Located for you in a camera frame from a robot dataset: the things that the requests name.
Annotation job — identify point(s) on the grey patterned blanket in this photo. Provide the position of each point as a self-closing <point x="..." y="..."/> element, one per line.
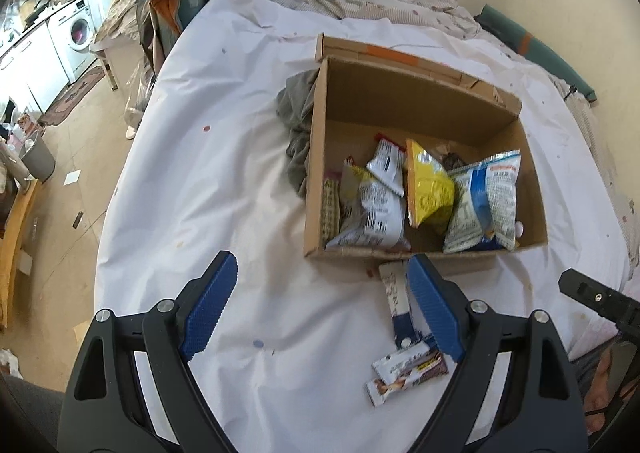
<point x="447" y="16"/>

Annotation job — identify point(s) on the pink bear snack packet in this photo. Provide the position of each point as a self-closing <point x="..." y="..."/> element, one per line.
<point x="330" y="209"/>

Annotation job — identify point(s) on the white grey snack pouch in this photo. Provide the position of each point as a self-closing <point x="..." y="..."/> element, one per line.
<point x="372" y="215"/>

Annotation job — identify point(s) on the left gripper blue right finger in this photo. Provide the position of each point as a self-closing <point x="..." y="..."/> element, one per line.
<point x="540" y="408"/>

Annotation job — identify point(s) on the person's right hand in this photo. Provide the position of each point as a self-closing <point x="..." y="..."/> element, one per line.
<point x="600" y="392"/>

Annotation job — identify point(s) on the green rolled mat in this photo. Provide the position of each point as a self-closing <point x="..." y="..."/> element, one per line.
<point x="522" y="42"/>

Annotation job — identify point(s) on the white printed bed sheet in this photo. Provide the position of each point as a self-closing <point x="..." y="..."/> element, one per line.
<point x="286" y="367"/>

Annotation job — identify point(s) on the brown cardboard box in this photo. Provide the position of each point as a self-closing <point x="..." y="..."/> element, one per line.
<point x="363" y="90"/>

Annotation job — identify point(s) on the white blue chip bag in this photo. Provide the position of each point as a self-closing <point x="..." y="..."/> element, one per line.
<point x="484" y="215"/>

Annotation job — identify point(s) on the grey trash bin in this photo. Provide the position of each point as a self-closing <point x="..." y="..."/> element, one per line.
<point x="37" y="157"/>

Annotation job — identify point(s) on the dark cloth beside box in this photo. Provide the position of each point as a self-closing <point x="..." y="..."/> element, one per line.
<point x="295" y="105"/>

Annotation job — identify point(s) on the brown chocolate bar wrapper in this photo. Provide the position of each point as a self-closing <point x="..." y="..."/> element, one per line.
<point x="404" y="369"/>

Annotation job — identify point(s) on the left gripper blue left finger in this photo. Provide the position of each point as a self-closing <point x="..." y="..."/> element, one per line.
<point x="104" y="409"/>

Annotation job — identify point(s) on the white navy snack stick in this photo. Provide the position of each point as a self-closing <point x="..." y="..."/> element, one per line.
<point x="393" y="277"/>

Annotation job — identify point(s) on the white washing machine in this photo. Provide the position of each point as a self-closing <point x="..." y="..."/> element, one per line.
<point x="72" y="31"/>

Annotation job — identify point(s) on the red white snack bar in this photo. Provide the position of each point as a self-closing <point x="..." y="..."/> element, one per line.
<point x="388" y="163"/>

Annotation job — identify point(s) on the yellow snack bag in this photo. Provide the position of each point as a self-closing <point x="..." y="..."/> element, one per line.
<point x="430" y="191"/>

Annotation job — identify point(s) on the dark chocolate snack packet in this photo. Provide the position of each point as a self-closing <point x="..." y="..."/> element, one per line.
<point x="452" y="161"/>

